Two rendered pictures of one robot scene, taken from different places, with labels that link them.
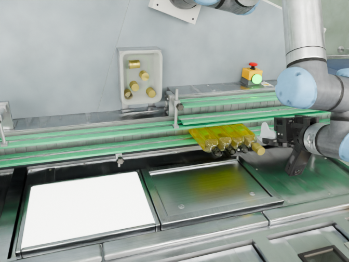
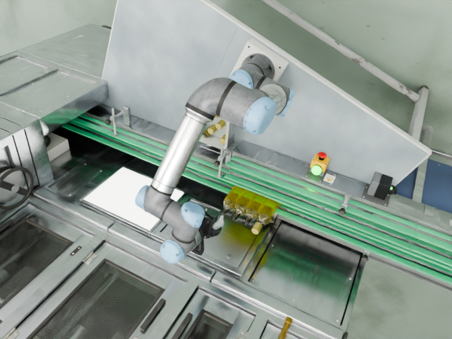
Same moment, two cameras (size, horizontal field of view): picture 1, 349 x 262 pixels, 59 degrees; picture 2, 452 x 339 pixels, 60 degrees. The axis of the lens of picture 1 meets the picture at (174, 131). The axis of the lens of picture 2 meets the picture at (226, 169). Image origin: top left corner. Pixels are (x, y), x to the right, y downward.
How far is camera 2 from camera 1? 1.23 m
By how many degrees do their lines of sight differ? 37
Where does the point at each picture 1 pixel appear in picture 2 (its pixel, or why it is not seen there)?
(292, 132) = not seen: hidden behind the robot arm
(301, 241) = (217, 306)
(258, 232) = (198, 279)
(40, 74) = (157, 95)
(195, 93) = (249, 157)
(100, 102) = not seen: hidden behind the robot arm
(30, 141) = (129, 139)
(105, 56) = not seen: hidden behind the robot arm
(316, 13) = (169, 163)
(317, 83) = (145, 202)
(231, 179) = (233, 238)
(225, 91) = (276, 167)
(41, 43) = (159, 76)
